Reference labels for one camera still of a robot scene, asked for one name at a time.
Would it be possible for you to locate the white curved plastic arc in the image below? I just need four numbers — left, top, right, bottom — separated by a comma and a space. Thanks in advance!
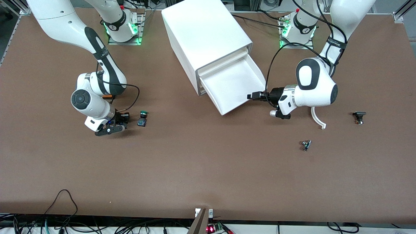
311, 106, 327, 130

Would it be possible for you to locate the circuit board with red light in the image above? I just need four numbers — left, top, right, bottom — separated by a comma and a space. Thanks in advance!
206, 223, 225, 234

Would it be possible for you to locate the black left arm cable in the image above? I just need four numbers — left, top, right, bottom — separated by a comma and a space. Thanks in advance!
265, 0, 348, 95

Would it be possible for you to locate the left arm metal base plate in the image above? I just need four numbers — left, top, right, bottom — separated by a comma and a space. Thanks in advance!
279, 14, 314, 50

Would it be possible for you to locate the black cable on table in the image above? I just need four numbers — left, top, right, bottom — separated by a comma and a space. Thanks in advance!
229, 12, 287, 26

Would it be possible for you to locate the black selector switch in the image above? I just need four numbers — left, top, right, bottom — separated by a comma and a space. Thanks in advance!
353, 111, 367, 125

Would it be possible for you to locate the black looped cable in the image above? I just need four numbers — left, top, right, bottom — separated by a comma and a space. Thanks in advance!
44, 189, 79, 225

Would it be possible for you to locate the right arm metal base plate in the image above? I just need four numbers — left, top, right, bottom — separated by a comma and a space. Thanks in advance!
108, 9, 145, 46

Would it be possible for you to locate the black cable bundle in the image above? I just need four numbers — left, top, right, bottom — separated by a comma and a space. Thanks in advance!
0, 213, 195, 234

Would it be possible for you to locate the grey camera post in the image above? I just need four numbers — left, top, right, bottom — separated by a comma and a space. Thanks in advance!
187, 208, 209, 234

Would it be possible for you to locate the black curled cable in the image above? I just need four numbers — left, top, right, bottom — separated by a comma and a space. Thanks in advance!
326, 222, 358, 234

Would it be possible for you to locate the aluminium frame profile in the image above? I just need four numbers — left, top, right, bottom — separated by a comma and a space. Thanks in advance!
0, 0, 30, 65
392, 0, 416, 23

